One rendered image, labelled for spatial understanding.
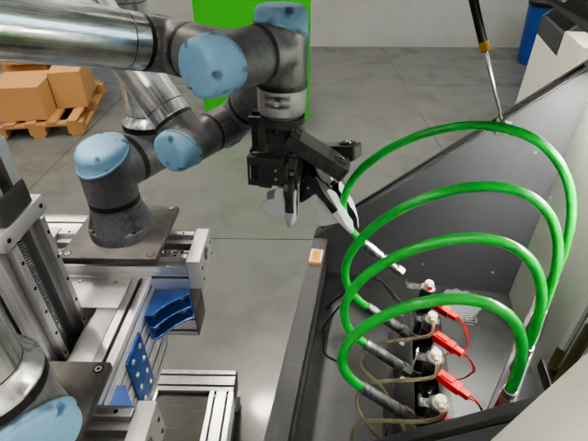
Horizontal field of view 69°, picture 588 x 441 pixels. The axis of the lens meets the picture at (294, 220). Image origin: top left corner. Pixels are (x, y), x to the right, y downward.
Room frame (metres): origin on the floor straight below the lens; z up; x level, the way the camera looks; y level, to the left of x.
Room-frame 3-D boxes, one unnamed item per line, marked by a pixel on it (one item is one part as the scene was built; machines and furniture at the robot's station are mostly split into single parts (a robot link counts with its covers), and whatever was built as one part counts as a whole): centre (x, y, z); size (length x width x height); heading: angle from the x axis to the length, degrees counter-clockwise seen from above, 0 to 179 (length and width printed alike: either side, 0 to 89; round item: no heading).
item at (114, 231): (0.85, 0.42, 1.09); 0.15 x 0.15 x 0.10
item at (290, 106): (0.64, 0.02, 1.44); 0.08 x 0.08 x 0.05
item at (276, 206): (0.63, 0.03, 1.25); 0.06 x 0.03 x 0.09; 79
